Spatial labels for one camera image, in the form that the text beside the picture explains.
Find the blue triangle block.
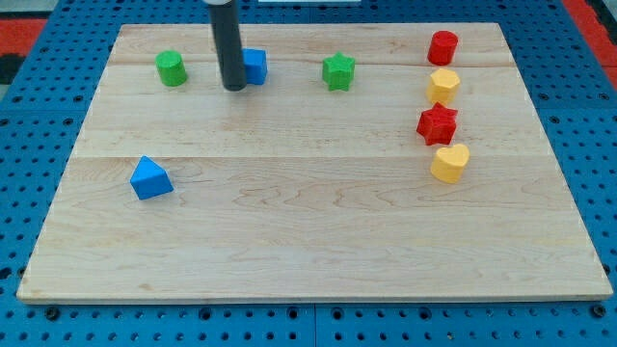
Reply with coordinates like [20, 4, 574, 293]
[129, 156, 174, 200]

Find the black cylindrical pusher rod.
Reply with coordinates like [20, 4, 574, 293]
[207, 0, 247, 92]

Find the light wooden board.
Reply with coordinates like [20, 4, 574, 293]
[17, 23, 613, 305]

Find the green cylinder block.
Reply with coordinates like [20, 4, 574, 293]
[155, 50, 188, 87]

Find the blue cube block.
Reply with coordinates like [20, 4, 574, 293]
[243, 48, 268, 85]

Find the yellow heart block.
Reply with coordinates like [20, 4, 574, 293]
[430, 144, 470, 184]

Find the yellow hexagon block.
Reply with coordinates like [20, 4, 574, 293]
[426, 68, 461, 105]

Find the red star block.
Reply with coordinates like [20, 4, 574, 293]
[416, 102, 458, 146]

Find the green star block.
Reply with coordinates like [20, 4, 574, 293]
[322, 52, 356, 92]

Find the red cylinder block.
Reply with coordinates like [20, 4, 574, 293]
[427, 31, 458, 66]

